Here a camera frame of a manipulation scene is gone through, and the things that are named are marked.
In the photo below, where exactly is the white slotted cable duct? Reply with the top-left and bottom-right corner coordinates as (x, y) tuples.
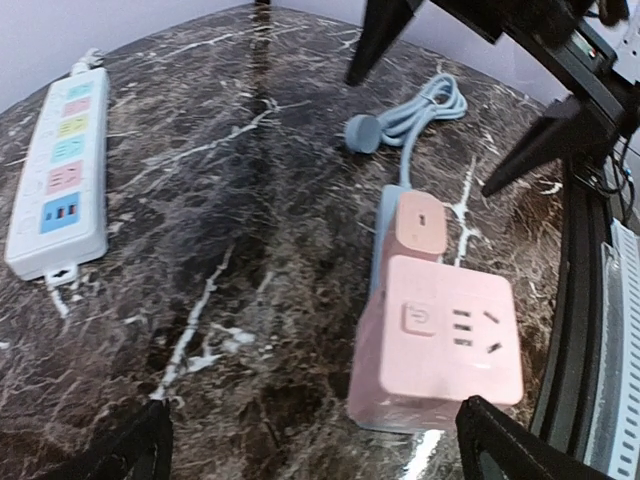
(584, 220), (639, 479)

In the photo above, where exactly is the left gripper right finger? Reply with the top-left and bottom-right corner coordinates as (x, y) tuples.
(455, 396), (608, 479)

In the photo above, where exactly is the large pink cube socket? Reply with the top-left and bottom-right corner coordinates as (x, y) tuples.
(347, 255), (524, 433)

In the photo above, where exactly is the grey-blue power strip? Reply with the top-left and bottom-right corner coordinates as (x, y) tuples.
(348, 185), (420, 434)

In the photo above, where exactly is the small pink plug adapter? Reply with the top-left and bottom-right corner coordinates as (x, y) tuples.
(395, 190), (447, 258)

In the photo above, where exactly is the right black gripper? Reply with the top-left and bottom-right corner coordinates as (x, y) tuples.
(436, 1), (639, 196)

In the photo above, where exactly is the white multicolour power strip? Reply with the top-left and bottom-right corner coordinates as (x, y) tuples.
(4, 48), (109, 286)

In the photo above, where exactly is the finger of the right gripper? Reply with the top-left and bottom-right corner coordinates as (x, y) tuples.
(345, 0), (424, 85)

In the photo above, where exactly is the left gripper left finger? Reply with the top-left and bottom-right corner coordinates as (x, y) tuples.
(42, 400), (173, 480)

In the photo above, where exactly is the grey power strip cable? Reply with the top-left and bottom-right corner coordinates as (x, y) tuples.
(343, 73), (469, 190)

